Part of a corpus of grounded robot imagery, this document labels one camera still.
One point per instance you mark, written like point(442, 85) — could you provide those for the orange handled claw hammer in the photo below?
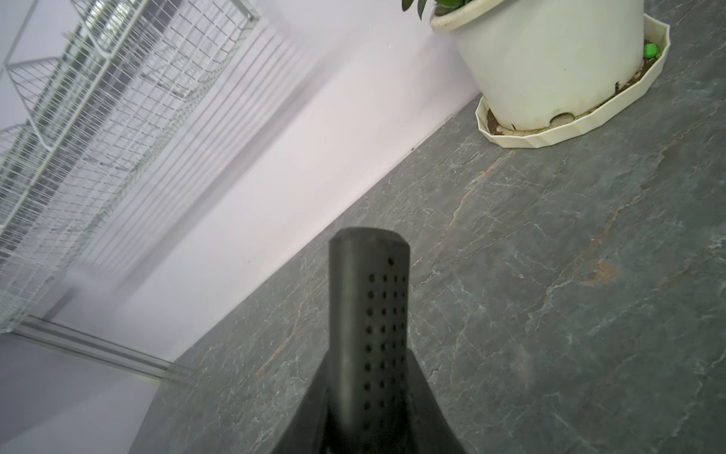
point(368, 291)

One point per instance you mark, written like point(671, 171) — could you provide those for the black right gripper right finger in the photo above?
point(428, 428)

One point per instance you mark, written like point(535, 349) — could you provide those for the white wire wall shelf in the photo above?
point(120, 121)

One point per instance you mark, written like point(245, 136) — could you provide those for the aluminium frame profiles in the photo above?
point(75, 343)

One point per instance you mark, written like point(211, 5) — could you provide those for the green potted plant white pot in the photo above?
point(534, 60)

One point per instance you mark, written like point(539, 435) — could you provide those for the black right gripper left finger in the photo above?
point(306, 432)

